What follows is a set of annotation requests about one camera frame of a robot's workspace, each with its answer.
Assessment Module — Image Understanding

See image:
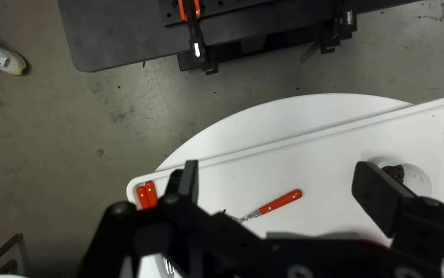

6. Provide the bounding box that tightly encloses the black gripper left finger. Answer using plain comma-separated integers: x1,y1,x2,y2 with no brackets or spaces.
164,160,199,203

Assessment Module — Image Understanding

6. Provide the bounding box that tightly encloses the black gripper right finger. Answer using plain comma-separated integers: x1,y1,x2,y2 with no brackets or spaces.
351,160,416,237

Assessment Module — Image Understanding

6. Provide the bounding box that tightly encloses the white rectangular tray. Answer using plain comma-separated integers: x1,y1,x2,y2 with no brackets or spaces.
125,94,444,237

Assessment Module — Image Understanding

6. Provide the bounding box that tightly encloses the dark equipment cart base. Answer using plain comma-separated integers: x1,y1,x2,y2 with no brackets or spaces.
57,0,416,72

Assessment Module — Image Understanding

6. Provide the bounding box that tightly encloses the orange handled tool on tray edge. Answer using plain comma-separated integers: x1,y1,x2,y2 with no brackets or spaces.
136,180,158,208

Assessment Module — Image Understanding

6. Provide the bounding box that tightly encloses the red handled fork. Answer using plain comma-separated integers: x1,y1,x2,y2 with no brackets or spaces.
237,188,303,222

